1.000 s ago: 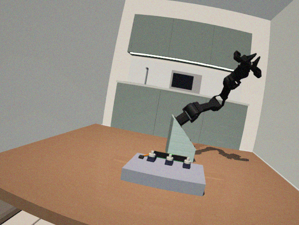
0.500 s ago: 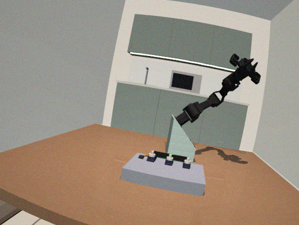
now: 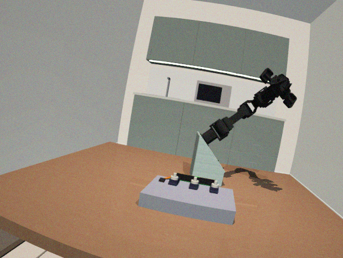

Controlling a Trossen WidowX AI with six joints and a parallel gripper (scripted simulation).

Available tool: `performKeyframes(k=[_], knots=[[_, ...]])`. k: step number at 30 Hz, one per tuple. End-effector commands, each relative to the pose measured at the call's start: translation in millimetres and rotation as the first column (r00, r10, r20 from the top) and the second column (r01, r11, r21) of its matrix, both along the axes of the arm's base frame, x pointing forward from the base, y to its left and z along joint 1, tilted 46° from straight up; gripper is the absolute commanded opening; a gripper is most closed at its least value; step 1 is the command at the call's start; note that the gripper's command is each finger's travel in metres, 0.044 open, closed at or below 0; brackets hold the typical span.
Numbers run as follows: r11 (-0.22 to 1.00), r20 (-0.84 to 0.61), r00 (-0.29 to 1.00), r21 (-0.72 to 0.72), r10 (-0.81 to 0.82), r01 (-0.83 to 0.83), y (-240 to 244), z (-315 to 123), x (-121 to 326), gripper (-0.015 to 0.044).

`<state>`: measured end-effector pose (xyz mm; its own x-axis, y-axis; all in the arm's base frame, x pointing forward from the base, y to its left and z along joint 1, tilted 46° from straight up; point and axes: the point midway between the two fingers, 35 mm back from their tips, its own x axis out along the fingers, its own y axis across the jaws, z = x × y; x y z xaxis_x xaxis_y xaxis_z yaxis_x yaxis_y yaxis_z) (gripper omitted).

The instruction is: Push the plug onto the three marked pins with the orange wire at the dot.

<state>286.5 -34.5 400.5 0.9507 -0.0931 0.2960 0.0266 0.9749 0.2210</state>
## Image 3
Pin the black pin header strip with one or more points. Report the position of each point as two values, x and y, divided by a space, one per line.
188 178

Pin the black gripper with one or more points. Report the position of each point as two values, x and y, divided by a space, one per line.
275 89

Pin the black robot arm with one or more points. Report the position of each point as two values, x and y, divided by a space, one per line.
224 125

